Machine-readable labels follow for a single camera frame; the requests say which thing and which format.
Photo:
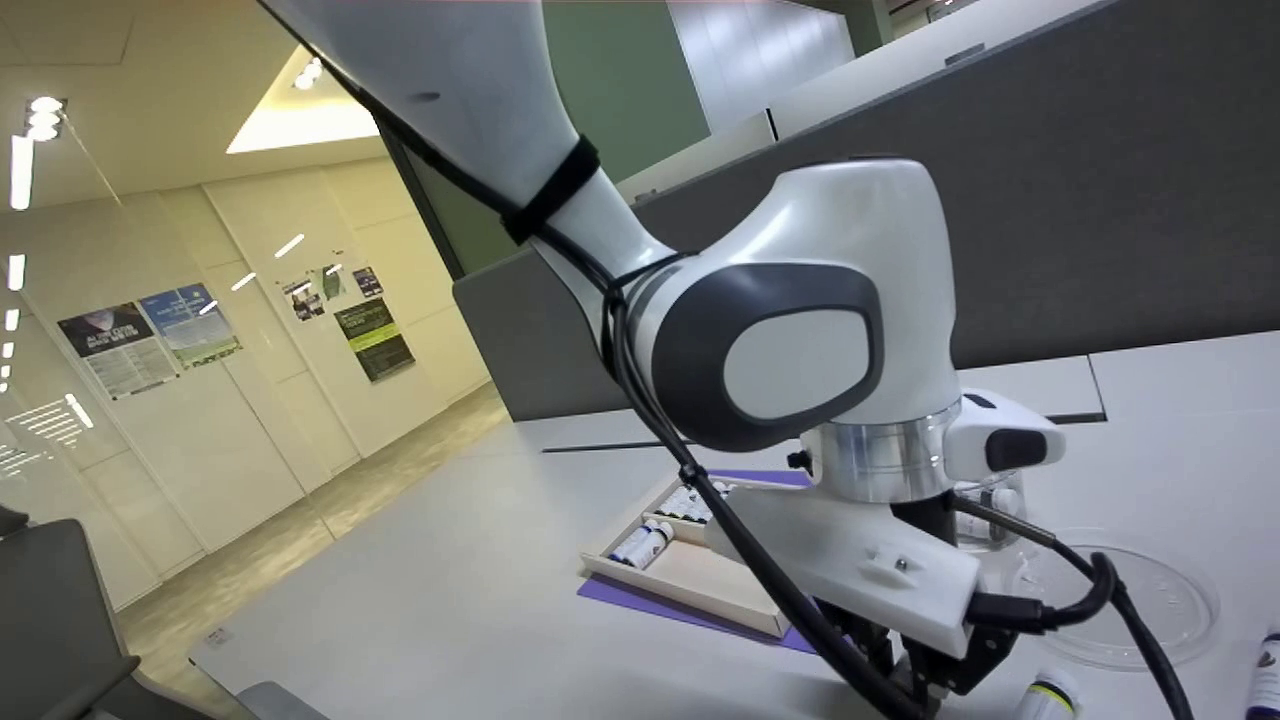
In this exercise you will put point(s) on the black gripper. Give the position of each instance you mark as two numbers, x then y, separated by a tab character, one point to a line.
981	654

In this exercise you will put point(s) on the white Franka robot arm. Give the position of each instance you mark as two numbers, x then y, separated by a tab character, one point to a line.
827	227

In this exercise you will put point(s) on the clear round container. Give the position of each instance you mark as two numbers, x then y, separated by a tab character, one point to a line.
1144	607

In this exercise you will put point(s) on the light wooden tray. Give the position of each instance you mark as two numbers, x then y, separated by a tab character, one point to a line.
706	582

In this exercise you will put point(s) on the bottle with purple label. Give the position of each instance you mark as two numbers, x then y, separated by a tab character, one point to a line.
1264	681

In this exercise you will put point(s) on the small white bottle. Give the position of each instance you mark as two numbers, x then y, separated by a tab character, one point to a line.
685	504

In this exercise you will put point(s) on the small bottle brown cap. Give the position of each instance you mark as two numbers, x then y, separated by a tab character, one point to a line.
651	544

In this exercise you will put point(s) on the grey office partition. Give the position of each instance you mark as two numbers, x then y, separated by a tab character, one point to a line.
1093	203

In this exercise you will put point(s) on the dark green poster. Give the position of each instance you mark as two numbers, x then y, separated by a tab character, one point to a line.
374	343

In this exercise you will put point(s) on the small photo poster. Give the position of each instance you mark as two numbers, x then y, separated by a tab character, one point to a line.
333	278
366	281
304	298

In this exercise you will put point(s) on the blue sky poster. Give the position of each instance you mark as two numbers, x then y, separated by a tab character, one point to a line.
191	322

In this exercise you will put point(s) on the dark poster white text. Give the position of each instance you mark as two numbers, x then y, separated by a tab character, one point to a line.
113	345

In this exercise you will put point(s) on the dark grey chair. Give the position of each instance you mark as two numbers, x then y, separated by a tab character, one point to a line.
55	624

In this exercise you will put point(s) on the ceiling light fixture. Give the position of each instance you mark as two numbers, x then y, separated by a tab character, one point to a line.
44	118

